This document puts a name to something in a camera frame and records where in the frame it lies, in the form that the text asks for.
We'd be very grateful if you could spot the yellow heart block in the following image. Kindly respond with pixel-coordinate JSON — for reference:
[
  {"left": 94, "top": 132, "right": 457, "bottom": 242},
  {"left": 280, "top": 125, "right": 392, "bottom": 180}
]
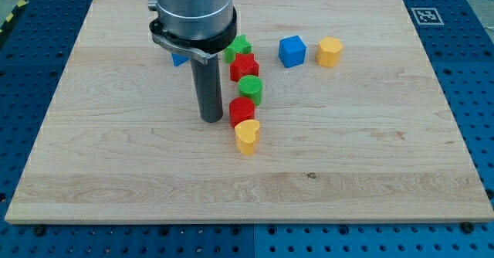
[{"left": 235, "top": 119, "right": 261, "bottom": 155}]

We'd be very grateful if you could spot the green star block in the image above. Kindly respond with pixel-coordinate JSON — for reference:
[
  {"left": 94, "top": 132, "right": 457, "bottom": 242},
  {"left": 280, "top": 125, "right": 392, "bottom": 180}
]
[{"left": 224, "top": 35, "right": 252, "bottom": 63}]

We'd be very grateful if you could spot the red star block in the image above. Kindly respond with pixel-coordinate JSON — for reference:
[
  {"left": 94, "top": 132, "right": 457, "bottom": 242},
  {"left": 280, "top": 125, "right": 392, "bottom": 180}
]
[{"left": 230, "top": 53, "right": 259, "bottom": 82}]

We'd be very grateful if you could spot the light wooden board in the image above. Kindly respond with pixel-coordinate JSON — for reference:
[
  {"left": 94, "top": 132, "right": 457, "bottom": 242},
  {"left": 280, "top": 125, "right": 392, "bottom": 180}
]
[{"left": 5, "top": 0, "right": 493, "bottom": 225}]

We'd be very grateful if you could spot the green cylinder block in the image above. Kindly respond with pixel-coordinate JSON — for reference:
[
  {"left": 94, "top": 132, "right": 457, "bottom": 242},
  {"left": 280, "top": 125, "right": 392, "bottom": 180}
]
[{"left": 238, "top": 75, "right": 263, "bottom": 106}]

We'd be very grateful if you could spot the white fiducial marker tag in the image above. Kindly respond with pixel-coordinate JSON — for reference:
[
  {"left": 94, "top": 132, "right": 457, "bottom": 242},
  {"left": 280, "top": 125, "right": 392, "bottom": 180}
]
[{"left": 411, "top": 7, "right": 444, "bottom": 25}]

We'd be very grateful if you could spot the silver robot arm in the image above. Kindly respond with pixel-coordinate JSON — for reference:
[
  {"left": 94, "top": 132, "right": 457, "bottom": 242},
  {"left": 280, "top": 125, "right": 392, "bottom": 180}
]
[{"left": 148, "top": 0, "right": 237, "bottom": 123}]

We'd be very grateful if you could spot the blue cube block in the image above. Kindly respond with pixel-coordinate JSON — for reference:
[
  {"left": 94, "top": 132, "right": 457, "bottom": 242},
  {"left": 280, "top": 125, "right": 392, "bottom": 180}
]
[{"left": 278, "top": 36, "right": 306, "bottom": 68}]

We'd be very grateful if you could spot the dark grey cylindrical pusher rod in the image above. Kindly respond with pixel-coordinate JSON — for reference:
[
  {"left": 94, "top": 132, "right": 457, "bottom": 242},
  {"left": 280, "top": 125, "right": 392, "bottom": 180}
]
[{"left": 191, "top": 56, "right": 223, "bottom": 123}]

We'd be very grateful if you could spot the blue triangle block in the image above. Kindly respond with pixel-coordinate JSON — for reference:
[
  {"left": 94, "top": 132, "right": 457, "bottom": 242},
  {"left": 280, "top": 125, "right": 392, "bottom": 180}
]
[{"left": 171, "top": 53, "right": 189, "bottom": 66}]

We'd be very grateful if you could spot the red cylinder block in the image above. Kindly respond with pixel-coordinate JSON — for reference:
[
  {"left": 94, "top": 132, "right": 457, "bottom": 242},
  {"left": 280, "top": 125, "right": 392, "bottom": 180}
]
[{"left": 228, "top": 97, "right": 255, "bottom": 127}]

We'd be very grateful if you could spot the yellow hexagon block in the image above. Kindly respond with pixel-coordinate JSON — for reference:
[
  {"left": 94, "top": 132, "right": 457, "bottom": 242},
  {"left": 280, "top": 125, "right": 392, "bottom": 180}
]
[{"left": 316, "top": 36, "right": 343, "bottom": 67}]

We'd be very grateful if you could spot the black clamp ring with lever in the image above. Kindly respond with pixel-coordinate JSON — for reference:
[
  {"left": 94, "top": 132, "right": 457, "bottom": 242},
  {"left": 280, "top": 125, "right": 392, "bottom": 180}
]
[{"left": 148, "top": 6, "right": 239, "bottom": 66}]

